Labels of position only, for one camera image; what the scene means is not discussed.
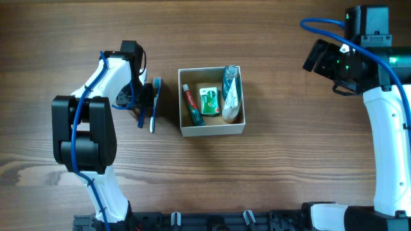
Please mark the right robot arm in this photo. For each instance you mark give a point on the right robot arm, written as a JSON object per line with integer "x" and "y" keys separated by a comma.
{"x": 366, "y": 31}

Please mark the green Dettol soap box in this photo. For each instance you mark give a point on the green Dettol soap box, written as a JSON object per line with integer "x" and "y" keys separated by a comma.
{"x": 209, "y": 101}

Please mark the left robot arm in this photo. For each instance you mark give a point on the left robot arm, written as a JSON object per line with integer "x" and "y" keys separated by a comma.
{"x": 84, "y": 136}

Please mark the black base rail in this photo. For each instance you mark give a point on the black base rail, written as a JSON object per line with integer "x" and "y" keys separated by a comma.
{"x": 274, "y": 220}

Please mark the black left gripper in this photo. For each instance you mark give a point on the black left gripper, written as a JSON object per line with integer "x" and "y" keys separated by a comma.
{"x": 146, "y": 97}

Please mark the white leaf-print lotion tube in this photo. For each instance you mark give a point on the white leaf-print lotion tube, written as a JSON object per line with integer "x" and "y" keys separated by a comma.
{"x": 232, "y": 104}

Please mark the blue mouthwash bottle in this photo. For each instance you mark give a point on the blue mouthwash bottle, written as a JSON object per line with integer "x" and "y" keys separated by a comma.
{"x": 230, "y": 73}

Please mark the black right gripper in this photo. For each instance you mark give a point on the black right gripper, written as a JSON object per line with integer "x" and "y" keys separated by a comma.
{"x": 320, "y": 59}

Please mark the blue white toothbrush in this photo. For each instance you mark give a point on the blue white toothbrush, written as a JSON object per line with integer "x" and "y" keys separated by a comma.
{"x": 157, "y": 87}

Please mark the blue disposable razor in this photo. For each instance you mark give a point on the blue disposable razor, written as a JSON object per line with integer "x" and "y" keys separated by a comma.
{"x": 141, "y": 118}

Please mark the Colgate toothpaste tube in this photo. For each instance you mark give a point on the Colgate toothpaste tube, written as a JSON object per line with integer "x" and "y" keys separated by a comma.
{"x": 192, "y": 107}

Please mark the white open cardboard box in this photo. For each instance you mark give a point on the white open cardboard box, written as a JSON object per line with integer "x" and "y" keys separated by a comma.
{"x": 195, "y": 79}

